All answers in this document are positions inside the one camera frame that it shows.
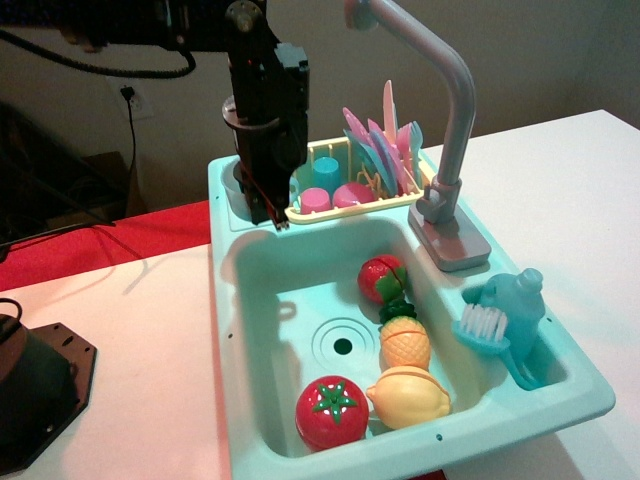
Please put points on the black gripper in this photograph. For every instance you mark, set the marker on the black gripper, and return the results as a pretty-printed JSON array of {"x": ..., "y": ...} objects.
[{"x": 269, "y": 113}]

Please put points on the translucent light blue cup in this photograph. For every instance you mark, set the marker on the translucent light blue cup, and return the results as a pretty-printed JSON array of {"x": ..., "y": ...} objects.
[{"x": 236, "y": 197}]

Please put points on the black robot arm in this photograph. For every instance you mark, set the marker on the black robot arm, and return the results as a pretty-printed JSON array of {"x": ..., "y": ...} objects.
[{"x": 186, "y": 27}]

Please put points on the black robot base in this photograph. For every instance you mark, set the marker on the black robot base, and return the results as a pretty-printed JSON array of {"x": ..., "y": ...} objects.
[{"x": 46, "y": 380}]

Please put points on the pink upturned cup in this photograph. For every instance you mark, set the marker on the pink upturned cup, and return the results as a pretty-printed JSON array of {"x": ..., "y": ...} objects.
[{"x": 315, "y": 200}]

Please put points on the blue upturned cup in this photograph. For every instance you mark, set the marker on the blue upturned cup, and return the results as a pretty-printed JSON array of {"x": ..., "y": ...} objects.
[{"x": 326, "y": 174}]

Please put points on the mint green toy sink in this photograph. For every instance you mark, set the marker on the mint green toy sink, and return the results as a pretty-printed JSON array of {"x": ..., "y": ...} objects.
[{"x": 340, "y": 359}]

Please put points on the yellow dish rack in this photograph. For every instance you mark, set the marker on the yellow dish rack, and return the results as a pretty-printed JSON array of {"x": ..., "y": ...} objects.
[{"x": 352, "y": 169}]

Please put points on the magenta upturned bowl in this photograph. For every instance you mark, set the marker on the magenta upturned bowl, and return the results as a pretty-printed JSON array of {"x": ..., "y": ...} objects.
[{"x": 352, "y": 194}]

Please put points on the red cloth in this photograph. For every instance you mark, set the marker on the red cloth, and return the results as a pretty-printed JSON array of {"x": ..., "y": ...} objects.
[{"x": 130, "y": 239}]

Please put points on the blue toy plate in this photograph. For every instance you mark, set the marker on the blue toy plate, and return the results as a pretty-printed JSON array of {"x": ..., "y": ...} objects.
[{"x": 373, "y": 161}]

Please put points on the pink toy plate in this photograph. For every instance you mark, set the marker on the pink toy plate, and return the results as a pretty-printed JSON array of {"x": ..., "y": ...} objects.
[{"x": 356, "y": 127}]

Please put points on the purple toy plate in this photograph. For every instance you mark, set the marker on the purple toy plate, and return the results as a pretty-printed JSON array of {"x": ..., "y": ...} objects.
[{"x": 389, "y": 155}]

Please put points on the toy strawberry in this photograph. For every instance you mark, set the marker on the toy strawberry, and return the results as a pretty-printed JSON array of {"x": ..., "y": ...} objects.
[{"x": 383, "y": 279}]

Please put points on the peach toy knife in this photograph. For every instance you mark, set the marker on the peach toy knife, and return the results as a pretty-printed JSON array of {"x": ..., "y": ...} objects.
[{"x": 389, "y": 113}]

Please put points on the pink toy fork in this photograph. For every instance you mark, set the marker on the pink toy fork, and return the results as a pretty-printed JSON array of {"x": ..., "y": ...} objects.
[{"x": 403, "y": 146}]

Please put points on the blue toy fork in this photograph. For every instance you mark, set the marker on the blue toy fork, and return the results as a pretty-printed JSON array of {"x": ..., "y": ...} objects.
[{"x": 415, "y": 144}]

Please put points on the grey toy faucet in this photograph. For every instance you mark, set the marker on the grey toy faucet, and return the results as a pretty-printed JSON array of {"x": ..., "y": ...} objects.
[{"x": 451, "y": 239}]

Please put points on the toy pineapple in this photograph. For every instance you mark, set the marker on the toy pineapple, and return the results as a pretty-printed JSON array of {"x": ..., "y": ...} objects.
[{"x": 403, "y": 338}]

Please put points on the toy tomato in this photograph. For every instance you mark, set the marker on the toy tomato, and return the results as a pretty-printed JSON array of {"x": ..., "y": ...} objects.
[{"x": 331, "y": 411}]

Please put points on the toy lemon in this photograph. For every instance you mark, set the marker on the toy lemon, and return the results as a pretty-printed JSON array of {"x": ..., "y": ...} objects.
[{"x": 405, "y": 396}]

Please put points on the blue dish brush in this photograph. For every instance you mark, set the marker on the blue dish brush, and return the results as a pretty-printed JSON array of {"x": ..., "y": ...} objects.
[{"x": 482, "y": 329}]

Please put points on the blue soap bottle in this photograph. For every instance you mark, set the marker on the blue soap bottle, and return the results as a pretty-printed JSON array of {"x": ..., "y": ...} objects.
[{"x": 519, "y": 298}]

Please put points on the white wall outlet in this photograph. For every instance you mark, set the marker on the white wall outlet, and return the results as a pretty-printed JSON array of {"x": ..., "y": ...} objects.
[{"x": 139, "y": 105}]

